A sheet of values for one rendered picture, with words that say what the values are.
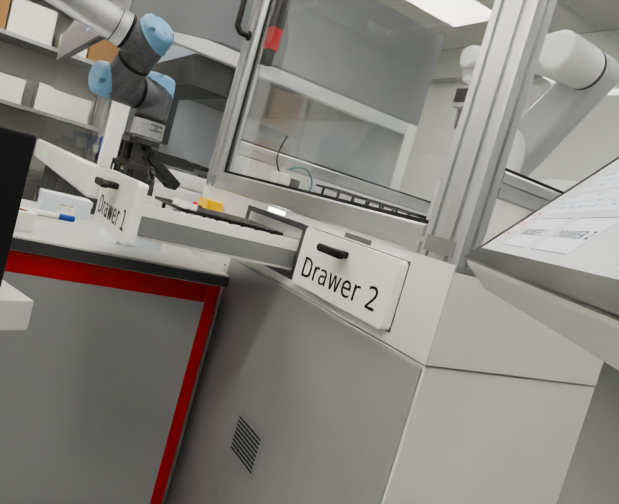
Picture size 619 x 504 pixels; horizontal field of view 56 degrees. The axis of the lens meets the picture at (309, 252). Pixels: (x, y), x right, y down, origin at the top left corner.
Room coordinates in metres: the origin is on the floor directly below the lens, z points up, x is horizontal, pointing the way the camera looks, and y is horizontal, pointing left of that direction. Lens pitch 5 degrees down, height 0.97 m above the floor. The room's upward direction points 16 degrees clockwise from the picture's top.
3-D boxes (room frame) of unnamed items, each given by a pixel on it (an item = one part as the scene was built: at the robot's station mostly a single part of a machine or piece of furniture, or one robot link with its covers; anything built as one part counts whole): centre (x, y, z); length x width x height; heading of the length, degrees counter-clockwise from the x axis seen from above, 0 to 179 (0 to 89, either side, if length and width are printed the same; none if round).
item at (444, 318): (1.48, -0.33, 0.87); 1.02 x 0.95 x 0.14; 32
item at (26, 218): (1.17, 0.59, 0.78); 0.07 x 0.07 x 0.04
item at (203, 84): (2.89, 0.71, 1.13); 1.78 x 1.14 x 0.45; 32
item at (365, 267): (0.99, -0.07, 0.87); 0.29 x 0.02 x 0.11; 32
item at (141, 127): (1.38, 0.45, 1.03); 0.08 x 0.08 x 0.05
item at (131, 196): (1.09, 0.37, 0.87); 0.29 x 0.02 x 0.11; 32
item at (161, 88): (1.38, 0.45, 1.11); 0.09 x 0.08 x 0.11; 138
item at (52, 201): (1.58, 0.68, 0.79); 0.13 x 0.09 x 0.05; 123
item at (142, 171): (1.38, 0.45, 0.95); 0.09 x 0.08 x 0.12; 140
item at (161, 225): (1.20, 0.19, 0.86); 0.40 x 0.26 x 0.06; 122
